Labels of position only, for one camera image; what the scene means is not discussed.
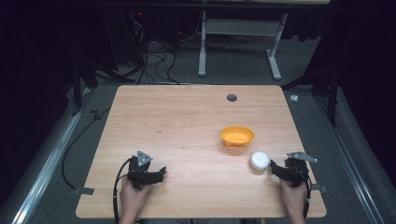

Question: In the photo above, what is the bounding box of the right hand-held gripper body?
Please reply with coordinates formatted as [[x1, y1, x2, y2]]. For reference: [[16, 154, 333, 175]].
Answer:
[[284, 151, 318, 189]]

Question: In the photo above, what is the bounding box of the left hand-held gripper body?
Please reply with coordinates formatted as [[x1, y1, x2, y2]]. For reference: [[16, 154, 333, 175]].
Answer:
[[126, 150, 159, 190]]

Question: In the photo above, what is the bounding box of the person's left hand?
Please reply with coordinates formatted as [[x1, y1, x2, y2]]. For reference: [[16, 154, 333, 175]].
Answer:
[[119, 177, 150, 217]]

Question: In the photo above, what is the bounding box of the person's right hand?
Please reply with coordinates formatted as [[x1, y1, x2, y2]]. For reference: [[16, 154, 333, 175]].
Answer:
[[279, 179, 308, 217]]

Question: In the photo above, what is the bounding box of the orange plastic basket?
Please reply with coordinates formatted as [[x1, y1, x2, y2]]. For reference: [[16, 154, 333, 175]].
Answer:
[[219, 125, 256, 148]]

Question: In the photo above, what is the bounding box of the black metal stand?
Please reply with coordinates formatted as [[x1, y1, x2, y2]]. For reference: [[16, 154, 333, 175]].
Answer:
[[280, 60, 341, 128], [70, 58, 136, 117]]

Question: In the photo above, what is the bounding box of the grey table bracket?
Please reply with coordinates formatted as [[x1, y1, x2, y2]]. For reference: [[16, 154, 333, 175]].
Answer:
[[311, 183, 329, 194], [74, 186, 95, 197]]

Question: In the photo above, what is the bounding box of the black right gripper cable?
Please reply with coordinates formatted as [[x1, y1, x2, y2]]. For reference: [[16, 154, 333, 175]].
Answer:
[[302, 178, 313, 219]]

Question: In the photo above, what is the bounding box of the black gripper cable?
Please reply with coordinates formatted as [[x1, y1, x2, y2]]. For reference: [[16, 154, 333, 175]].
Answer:
[[302, 178, 313, 219], [112, 157, 134, 224]]

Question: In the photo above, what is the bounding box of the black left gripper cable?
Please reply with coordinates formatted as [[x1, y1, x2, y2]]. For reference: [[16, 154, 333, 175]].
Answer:
[[112, 157, 134, 224]]

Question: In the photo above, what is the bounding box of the silver floor rail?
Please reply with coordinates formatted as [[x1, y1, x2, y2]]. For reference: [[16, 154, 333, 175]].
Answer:
[[313, 94, 389, 224], [10, 88, 92, 224]]

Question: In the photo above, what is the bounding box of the black floor cable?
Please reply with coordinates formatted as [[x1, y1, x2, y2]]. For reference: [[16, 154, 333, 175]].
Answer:
[[61, 106, 112, 190]]

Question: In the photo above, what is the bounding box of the bundle of black cables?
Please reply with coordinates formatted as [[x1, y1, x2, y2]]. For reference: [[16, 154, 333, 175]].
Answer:
[[125, 18, 180, 86]]

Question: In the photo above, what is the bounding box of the white metal desk frame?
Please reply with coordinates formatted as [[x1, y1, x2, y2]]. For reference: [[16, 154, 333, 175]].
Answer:
[[197, 10, 290, 81]]

